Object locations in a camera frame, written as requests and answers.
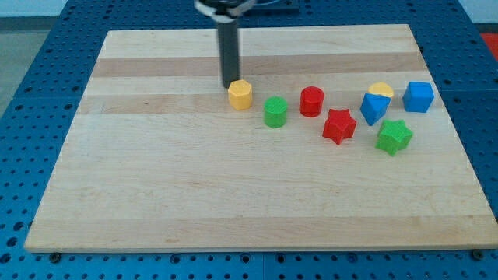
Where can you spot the yellow heart block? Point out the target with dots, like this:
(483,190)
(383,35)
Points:
(240,94)

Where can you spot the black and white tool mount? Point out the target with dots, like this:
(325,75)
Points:
(224,9)

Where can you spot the red star block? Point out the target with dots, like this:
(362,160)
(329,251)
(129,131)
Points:
(339,125)

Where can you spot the green cylinder block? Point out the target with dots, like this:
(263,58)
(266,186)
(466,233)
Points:
(275,109)

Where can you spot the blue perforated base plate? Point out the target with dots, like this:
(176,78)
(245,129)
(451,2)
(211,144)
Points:
(36,121)

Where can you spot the red cylinder block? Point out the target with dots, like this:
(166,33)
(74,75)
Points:
(311,101)

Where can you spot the blue triangular block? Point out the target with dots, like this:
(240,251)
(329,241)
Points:
(374,107)

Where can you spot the green star block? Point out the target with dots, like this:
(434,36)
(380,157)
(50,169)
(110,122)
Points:
(393,136)

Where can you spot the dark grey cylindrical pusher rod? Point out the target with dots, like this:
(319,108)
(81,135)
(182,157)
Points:
(228,41)

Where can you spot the light wooden board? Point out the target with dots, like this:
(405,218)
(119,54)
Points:
(156,160)

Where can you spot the blue cube block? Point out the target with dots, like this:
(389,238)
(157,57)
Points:
(418,97)

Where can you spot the yellow half-round block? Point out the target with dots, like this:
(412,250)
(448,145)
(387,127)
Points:
(382,89)

